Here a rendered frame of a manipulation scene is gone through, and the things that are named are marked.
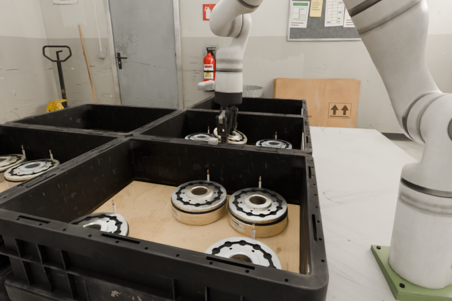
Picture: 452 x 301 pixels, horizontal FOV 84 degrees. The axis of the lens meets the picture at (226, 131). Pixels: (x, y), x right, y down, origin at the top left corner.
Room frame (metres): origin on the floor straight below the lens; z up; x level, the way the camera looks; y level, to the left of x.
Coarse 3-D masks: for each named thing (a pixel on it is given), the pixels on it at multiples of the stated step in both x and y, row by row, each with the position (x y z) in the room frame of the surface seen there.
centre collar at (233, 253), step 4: (236, 248) 0.27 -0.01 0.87; (240, 248) 0.27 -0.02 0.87; (228, 252) 0.26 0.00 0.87; (232, 252) 0.26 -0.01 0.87; (236, 252) 0.26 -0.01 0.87; (240, 252) 0.26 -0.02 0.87; (244, 252) 0.26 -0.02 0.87; (248, 252) 0.26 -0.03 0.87; (252, 252) 0.26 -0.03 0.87; (224, 256) 0.25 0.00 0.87; (228, 256) 0.25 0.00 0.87; (232, 256) 0.26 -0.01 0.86; (236, 256) 0.26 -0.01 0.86; (240, 256) 0.26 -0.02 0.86; (244, 256) 0.26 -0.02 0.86; (248, 256) 0.26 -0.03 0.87; (252, 256) 0.25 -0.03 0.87; (256, 256) 0.25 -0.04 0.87; (252, 260) 0.25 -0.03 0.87; (256, 260) 0.25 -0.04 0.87
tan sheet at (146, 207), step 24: (120, 192) 0.47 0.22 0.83; (144, 192) 0.47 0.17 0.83; (168, 192) 0.47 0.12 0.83; (144, 216) 0.39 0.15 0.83; (168, 216) 0.39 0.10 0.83; (288, 216) 0.39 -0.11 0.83; (168, 240) 0.33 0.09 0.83; (192, 240) 0.33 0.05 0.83; (216, 240) 0.33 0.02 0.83; (264, 240) 0.33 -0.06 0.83; (288, 240) 0.33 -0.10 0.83; (288, 264) 0.28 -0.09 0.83
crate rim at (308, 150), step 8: (184, 112) 0.80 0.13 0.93; (200, 112) 0.80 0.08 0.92; (208, 112) 0.80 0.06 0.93; (216, 112) 0.79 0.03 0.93; (240, 112) 0.78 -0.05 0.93; (168, 120) 0.70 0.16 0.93; (304, 120) 0.68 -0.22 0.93; (144, 128) 0.60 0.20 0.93; (152, 128) 0.61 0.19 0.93; (304, 128) 0.60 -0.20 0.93; (144, 136) 0.54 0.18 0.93; (152, 136) 0.54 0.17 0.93; (160, 136) 0.54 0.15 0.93; (304, 136) 0.54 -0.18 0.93; (224, 144) 0.49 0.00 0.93; (232, 144) 0.49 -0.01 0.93; (240, 144) 0.49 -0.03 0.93; (304, 144) 0.50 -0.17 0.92; (296, 152) 0.45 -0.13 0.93; (304, 152) 0.45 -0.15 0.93; (312, 152) 0.45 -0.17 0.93
